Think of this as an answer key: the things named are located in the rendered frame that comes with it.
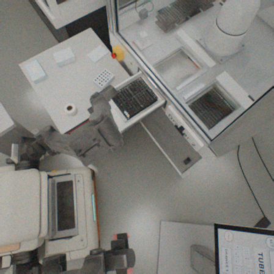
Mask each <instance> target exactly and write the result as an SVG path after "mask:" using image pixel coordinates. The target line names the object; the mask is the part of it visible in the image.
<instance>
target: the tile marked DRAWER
mask: <svg viewBox="0 0 274 274"><path fill-rule="evenodd" d="M221 272H223V273H227V274H233V266H232V255H231V248H229V247H225V246H221Z"/></svg>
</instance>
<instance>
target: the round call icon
mask: <svg viewBox="0 0 274 274"><path fill-rule="evenodd" d="M223 233H224V241H225V242H232V243H234V231H227V230H223Z"/></svg>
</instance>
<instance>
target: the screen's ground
mask: <svg viewBox="0 0 274 274"><path fill-rule="evenodd" d="M223 230H225V229H218V241H219V259H220V274H227V273H223V272H221V246H225V247H229V248H231V255H232V266H233V274H234V254H233V244H237V245H244V246H251V247H252V252H253V266H254V274H271V268H270V256H269V249H266V248H265V237H264V235H259V234H255V233H249V232H240V231H234V243H232V242H225V241H224V233H223Z"/></svg>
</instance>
